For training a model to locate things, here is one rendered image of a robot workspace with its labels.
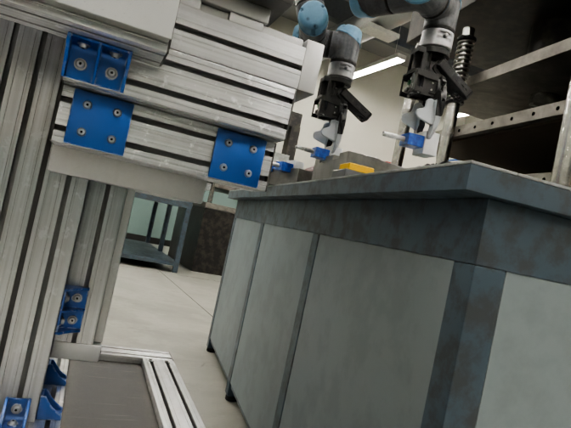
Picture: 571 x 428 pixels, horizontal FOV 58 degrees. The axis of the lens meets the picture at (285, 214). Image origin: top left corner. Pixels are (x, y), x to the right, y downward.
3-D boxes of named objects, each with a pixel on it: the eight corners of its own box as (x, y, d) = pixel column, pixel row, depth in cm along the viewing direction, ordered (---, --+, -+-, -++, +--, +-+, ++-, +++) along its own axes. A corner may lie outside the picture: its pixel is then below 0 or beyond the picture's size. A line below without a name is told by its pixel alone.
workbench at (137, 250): (108, 262, 491) (127, 172, 494) (93, 241, 664) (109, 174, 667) (178, 273, 520) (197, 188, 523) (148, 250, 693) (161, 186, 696)
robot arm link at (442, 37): (443, 43, 126) (462, 33, 118) (438, 61, 126) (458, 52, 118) (415, 34, 124) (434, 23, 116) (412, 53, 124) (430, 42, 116)
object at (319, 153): (295, 154, 140) (300, 136, 141) (290, 156, 145) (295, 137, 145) (338, 167, 144) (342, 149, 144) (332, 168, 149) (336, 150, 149)
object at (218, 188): (196, 274, 544) (237, 87, 550) (167, 255, 684) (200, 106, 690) (275, 287, 583) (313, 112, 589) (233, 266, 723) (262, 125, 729)
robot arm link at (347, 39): (333, 30, 150) (362, 36, 150) (325, 67, 150) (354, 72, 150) (335, 19, 143) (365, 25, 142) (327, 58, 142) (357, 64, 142)
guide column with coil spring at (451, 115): (409, 305, 229) (467, 25, 233) (404, 302, 234) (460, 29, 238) (421, 307, 230) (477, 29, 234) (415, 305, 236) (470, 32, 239)
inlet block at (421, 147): (385, 143, 116) (390, 120, 116) (375, 145, 120) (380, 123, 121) (436, 156, 119) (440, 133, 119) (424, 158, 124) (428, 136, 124)
